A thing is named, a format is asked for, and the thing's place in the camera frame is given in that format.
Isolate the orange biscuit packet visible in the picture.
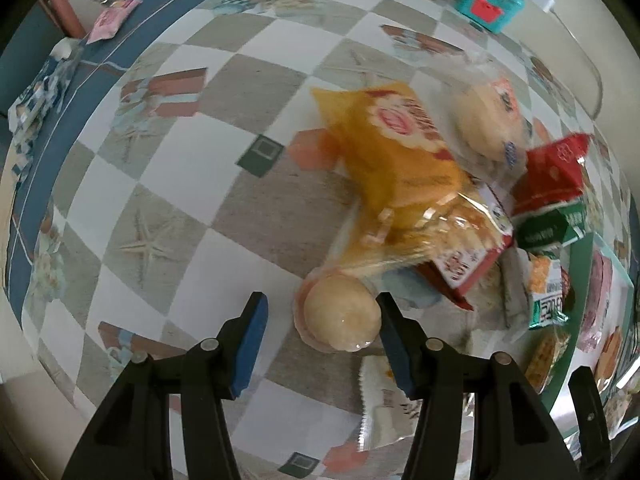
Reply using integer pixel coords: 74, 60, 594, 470
593, 326, 623, 393

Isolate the grey power cable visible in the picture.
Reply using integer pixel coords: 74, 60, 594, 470
549, 6, 604, 122

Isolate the small pink sachet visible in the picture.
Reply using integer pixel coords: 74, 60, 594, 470
86, 0, 142, 44

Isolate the green white cracker packet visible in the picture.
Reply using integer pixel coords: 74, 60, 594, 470
500, 246, 568, 330

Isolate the patterned checkered tablecloth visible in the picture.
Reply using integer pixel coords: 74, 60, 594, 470
0, 0, 639, 480

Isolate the round cookie clear packet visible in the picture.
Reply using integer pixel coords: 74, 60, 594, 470
525, 325, 570, 394

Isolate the pink snack bag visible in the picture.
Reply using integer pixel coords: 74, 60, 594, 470
577, 249, 613, 353

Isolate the red white snack box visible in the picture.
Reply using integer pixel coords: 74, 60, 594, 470
416, 179, 514, 311

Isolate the green mung biscuit pack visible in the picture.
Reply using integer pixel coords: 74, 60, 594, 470
513, 197, 587, 252

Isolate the teal shallow tray box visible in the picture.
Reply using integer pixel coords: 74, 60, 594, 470
540, 233, 634, 438

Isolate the white chinese-text snack bag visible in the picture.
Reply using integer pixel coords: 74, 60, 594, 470
357, 354, 476, 452

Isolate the bun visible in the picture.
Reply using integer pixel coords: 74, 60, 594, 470
426, 53, 529, 180

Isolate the yellow soft bread bag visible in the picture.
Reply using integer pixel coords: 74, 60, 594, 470
311, 81, 470, 271

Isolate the cream jelly cup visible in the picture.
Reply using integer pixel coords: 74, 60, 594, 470
293, 268, 382, 353

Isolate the crumpled blue white wrapper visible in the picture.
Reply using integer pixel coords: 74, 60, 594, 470
9, 38, 84, 183

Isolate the teal cube toy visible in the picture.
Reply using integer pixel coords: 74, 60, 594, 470
454, 0, 524, 34

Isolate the red foil snack bag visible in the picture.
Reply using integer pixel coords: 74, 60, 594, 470
511, 132, 591, 216

